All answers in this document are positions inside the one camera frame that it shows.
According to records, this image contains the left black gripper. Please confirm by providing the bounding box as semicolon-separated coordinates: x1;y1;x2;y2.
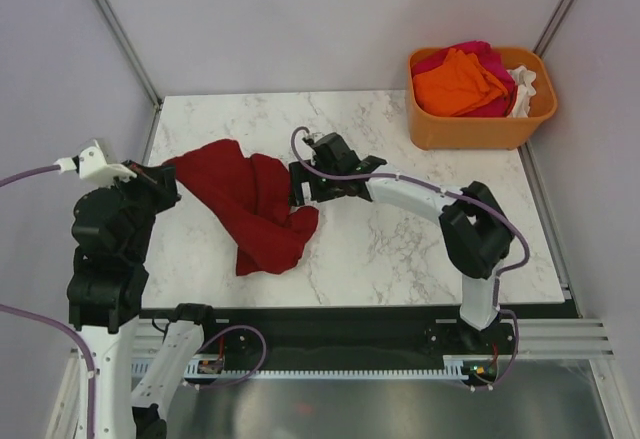
107;156;183;258

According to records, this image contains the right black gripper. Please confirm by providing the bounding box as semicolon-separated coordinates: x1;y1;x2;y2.
289;159;345;207

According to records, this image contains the dark red t shirt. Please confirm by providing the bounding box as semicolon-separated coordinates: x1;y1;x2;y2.
165;139;319;276

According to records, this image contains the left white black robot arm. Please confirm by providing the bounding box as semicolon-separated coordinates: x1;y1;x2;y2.
67;161;220;438

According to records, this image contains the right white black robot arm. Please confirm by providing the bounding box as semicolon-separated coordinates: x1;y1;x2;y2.
288;127;515;353

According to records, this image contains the orange plastic basket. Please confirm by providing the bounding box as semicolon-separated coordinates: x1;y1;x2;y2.
405;47;558;150

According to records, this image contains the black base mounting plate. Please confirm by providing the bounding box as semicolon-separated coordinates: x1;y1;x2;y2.
139;302;519;373

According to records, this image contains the orange t shirt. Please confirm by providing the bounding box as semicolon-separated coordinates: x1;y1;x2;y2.
412;47;509;117

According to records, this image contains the magenta pink t shirt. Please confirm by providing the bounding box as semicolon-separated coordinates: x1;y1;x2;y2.
411;39;518;118

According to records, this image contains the white t shirt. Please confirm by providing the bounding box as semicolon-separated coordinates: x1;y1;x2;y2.
508;65;537;118

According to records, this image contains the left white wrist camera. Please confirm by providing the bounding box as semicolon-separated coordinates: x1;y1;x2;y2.
54;138;137;187

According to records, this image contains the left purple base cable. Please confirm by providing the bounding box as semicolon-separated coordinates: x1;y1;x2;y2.
182;324;267;393

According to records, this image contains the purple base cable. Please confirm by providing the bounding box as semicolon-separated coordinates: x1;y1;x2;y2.
182;324;267;393
449;308;519;394

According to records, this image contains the white slotted cable duct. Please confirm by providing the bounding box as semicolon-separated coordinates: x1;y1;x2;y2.
184;356;499;380

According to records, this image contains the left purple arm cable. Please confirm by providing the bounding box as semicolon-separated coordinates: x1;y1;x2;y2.
0;162;96;439

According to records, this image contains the left aluminium frame post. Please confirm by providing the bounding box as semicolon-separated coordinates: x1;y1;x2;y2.
68;0;164;110

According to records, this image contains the aluminium frame post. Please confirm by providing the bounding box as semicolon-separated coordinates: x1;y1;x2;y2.
68;0;164;110
533;0;577;57

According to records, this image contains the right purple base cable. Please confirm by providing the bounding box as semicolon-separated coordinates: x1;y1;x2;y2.
449;308;519;394

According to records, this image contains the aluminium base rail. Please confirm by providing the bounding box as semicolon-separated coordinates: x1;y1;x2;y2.
69;98;615;439

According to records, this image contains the right aluminium frame post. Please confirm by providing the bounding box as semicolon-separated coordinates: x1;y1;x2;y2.
533;0;577;57

